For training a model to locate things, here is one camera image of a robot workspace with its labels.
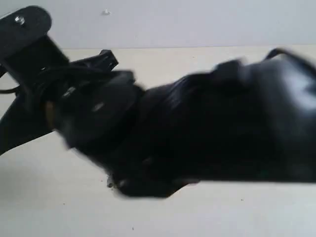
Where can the brown beans and grain pile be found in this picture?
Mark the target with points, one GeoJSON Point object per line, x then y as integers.
{"type": "Point", "coordinates": [111, 183]}

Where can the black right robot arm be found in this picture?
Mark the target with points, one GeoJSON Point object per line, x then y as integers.
{"type": "Point", "coordinates": [237, 122]}

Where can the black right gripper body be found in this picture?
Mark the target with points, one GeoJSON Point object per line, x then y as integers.
{"type": "Point", "coordinates": [35, 68]}

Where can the white wall clip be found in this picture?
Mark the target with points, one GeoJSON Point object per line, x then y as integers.
{"type": "Point", "coordinates": [105, 12]}

